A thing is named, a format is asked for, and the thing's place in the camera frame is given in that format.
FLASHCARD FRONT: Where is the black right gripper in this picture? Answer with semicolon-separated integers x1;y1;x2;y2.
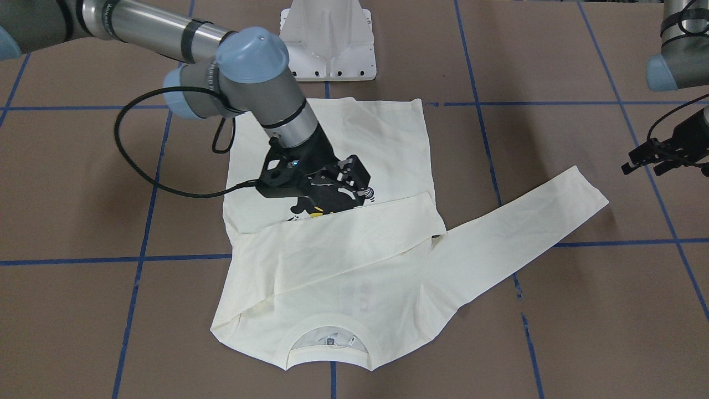
288;133;371;208

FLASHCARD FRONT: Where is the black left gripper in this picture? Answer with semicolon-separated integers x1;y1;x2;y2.
621;108;708;177

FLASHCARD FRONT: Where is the left robot arm grey silver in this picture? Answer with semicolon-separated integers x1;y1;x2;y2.
621;1;708;176

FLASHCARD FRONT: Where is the right robot arm grey silver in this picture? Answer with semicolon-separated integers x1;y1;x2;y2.
1;1;374;214

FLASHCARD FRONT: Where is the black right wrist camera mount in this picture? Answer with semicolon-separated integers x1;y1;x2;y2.
255;137;310;198

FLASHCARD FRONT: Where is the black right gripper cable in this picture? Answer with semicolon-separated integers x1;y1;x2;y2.
114;91;261;198

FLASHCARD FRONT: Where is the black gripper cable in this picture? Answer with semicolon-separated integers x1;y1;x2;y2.
114;91;261;198
646;93;709;146

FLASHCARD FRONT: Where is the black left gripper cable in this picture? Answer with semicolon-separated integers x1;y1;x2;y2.
646;93;709;146

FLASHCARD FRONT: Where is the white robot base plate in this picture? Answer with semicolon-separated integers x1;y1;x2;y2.
280;1;377;83

